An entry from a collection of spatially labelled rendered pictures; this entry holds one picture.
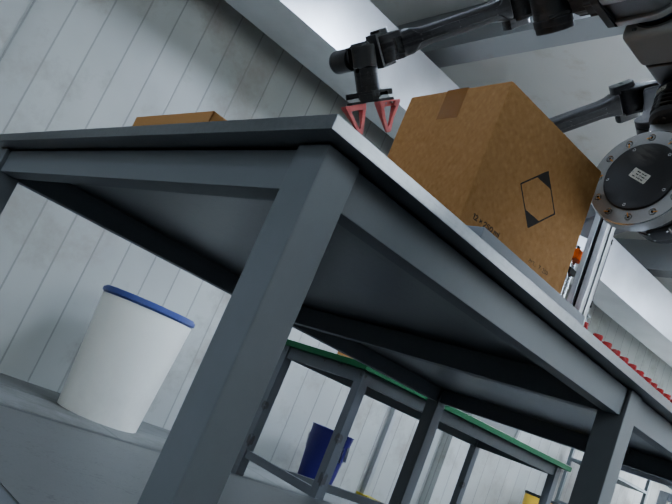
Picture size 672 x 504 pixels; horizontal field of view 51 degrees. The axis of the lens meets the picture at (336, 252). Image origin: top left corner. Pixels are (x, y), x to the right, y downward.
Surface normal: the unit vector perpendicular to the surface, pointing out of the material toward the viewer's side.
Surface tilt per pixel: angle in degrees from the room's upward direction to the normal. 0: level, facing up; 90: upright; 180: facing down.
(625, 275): 90
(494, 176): 90
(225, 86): 90
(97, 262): 90
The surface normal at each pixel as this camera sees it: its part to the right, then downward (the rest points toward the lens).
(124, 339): 0.09, -0.13
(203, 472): 0.67, 0.11
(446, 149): -0.70, -0.43
